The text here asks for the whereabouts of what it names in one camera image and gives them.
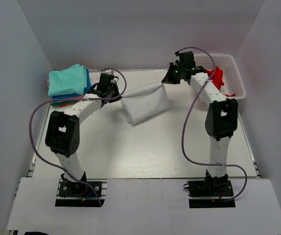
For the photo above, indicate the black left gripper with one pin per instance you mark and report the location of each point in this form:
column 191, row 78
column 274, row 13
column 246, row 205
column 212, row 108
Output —
column 117, row 97

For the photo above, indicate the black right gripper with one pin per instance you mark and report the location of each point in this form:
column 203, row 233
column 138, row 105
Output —
column 169, row 79

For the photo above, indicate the white t shirt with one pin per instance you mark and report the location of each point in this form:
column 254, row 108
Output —
column 144, row 102

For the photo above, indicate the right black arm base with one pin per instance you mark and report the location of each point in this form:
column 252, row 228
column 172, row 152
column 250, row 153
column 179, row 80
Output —
column 201, row 195

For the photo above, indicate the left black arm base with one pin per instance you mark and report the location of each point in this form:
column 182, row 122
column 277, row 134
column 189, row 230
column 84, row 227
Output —
column 83, row 197

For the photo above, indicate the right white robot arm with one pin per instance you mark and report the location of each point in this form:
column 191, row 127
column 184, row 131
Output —
column 221, row 118

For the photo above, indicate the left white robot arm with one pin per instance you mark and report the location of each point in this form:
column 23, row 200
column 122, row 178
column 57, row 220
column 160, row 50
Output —
column 63, row 131

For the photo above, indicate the blue folded t shirt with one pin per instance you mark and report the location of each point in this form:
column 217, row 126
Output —
column 74, row 95

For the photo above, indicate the red crumpled t shirt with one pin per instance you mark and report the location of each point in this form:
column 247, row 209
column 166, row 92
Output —
column 217, row 78

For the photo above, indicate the teal folded t shirt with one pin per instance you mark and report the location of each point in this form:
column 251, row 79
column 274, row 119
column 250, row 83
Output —
column 69, row 81

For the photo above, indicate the green folded t shirt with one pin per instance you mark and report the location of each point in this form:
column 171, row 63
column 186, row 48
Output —
column 55, row 104

